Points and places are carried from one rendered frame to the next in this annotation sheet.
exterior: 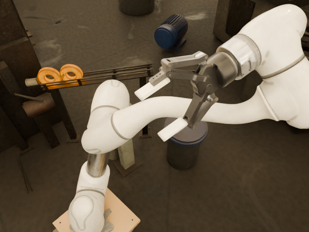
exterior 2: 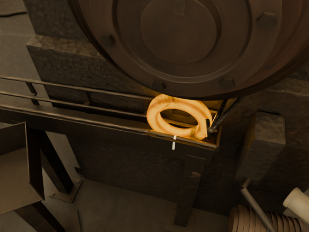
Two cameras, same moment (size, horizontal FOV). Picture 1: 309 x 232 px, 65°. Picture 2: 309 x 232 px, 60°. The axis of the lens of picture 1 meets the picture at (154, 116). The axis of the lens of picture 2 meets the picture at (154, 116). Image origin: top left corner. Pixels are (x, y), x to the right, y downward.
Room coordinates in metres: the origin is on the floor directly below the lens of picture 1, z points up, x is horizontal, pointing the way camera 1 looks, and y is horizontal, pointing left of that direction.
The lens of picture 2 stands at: (0.86, 0.87, 1.34)
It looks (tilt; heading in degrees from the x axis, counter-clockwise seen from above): 51 degrees down; 55
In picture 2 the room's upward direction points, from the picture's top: straight up
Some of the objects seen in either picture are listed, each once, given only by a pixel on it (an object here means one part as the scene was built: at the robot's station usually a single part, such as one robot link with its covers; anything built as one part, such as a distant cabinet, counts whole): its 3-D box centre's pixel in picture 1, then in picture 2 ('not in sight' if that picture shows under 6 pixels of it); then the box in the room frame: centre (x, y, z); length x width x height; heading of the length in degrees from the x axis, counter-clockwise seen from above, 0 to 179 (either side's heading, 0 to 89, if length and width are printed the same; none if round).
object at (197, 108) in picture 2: not in sight; (178, 119); (1.19, 1.22, 0.75); 0.18 x 0.03 x 0.18; 129
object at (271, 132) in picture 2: (8, 78); (256, 150); (1.34, 1.04, 0.68); 0.11 x 0.08 x 0.24; 40
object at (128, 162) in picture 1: (124, 142); not in sight; (1.05, 0.22, 0.31); 0.24 x 0.16 x 0.62; 130
